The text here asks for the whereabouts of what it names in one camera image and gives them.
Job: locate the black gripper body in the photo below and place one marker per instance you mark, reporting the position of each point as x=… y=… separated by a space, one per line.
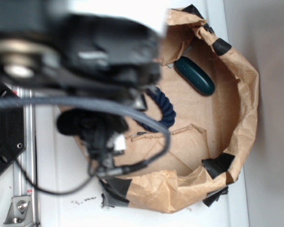
x=104 y=57

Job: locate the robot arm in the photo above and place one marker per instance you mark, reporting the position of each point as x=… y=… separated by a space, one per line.
x=25 y=55

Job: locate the dark green oval case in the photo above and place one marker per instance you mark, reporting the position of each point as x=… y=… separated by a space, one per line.
x=196 y=76

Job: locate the brown paper bag bin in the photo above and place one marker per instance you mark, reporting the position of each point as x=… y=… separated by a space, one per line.
x=212 y=135

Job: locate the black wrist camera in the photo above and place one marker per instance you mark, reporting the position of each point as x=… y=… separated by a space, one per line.
x=102 y=136

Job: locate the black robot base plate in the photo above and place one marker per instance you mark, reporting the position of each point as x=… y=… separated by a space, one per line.
x=12 y=136

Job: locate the aluminium frame rail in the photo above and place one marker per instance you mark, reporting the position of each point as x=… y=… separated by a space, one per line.
x=28 y=164

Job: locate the metal corner bracket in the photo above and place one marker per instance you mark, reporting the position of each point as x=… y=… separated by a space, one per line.
x=20 y=213

